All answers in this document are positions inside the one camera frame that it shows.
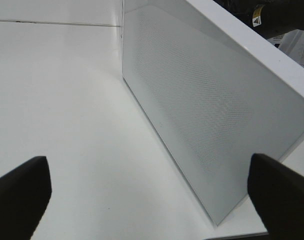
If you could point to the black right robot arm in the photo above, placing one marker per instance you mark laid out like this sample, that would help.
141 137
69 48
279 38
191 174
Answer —
268 18

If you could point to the white microwave door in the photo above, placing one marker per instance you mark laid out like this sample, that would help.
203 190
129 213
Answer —
215 91

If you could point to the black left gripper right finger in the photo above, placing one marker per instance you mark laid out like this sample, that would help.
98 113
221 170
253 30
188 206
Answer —
277 194

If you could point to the white microwave oven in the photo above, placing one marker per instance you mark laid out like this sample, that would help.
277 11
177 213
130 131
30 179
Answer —
291 44

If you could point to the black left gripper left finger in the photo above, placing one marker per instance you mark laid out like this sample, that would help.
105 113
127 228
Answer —
25 193

